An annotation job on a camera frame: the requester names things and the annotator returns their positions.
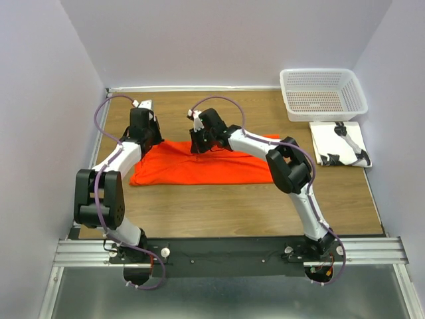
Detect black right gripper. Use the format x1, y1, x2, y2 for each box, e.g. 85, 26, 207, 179
189, 125, 214, 155

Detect orange t shirt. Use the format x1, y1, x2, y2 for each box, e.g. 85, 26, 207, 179
129, 140, 272, 186

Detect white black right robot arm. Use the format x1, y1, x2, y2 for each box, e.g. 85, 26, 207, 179
187, 108, 335, 261

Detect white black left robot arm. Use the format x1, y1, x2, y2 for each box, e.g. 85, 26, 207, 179
74, 100, 163, 263

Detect white plastic mesh basket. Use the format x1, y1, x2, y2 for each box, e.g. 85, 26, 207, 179
280, 68, 368, 122

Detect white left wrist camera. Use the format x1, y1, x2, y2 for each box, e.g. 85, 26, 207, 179
132, 100, 156, 121

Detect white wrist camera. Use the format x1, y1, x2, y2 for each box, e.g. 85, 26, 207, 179
187, 110, 205, 132
132, 100, 156, 121

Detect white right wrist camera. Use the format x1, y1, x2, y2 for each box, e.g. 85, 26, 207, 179
187, 110, 205, 132

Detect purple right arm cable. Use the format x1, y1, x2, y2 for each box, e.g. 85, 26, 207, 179
189, 95, 348, 286

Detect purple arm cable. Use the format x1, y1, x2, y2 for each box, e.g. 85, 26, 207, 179
189, 95, 348, 286
93, 94, 167, 292

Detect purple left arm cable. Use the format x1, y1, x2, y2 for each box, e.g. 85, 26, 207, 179
93, 94, 167, 292

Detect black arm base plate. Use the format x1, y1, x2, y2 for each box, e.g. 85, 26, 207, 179
108, 236, 346, 287

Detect aluminium front frame rail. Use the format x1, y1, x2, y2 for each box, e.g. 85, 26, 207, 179
53, 237, 408, 267

